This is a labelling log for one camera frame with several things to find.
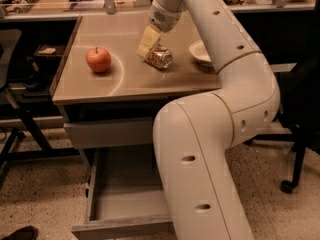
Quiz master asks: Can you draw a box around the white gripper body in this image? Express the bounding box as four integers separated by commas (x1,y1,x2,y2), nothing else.
149,0,182,33

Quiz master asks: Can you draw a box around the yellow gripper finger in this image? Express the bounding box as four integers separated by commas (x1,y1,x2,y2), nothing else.
137,24,161,58

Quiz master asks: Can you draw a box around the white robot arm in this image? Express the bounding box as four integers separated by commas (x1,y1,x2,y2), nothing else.
138,0,280,240

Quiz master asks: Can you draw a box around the grey drawer cabinet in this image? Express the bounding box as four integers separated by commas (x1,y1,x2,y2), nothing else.
49,10,241,240

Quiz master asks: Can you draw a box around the closed top drawer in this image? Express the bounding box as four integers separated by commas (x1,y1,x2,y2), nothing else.
64,117,153,149

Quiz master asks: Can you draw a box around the open middle drawer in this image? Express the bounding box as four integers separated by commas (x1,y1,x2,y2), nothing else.
71,144,174,240

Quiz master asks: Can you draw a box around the white bowl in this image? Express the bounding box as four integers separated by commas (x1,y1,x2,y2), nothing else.
189,40,213,68

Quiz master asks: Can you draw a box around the red apple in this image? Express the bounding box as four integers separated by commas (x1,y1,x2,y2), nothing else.
86,47,111,73

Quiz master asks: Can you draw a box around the grey chair left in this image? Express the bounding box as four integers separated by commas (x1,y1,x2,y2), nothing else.
0,29,22,92

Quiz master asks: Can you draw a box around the black office chair right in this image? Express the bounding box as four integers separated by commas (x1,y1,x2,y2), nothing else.
247,57,320,193

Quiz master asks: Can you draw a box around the dark shoe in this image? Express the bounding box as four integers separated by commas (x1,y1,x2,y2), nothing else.
1,226,37,240

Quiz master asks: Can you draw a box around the black desk frame left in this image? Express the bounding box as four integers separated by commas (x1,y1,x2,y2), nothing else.
0,87,79,167

